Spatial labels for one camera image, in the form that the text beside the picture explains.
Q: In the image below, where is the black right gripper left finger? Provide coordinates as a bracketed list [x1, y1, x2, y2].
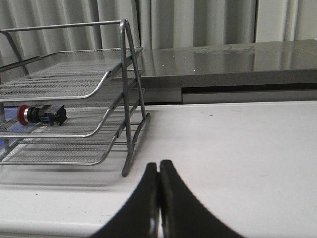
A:
[91, 163, 159, 238]

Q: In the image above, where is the grey stone counter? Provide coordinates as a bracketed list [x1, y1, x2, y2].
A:
[141, 40, 317, 104]

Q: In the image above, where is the blue plastic tray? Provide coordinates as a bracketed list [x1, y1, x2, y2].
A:
[0, 104, 20, 155]

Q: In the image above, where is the silver rack frame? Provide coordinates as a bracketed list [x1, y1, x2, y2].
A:
[0, 19, 149, 176]

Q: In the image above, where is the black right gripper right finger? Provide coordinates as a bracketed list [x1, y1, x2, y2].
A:
[159, 160, 242, 238]

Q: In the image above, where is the red emergency push button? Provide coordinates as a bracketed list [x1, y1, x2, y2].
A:
[17, 104, 67, 126]

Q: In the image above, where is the mesh tray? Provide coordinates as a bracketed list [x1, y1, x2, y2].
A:
[0, 46, 144, 102]
[0, 84, 144, 139]
[0, 124, 125, 165]

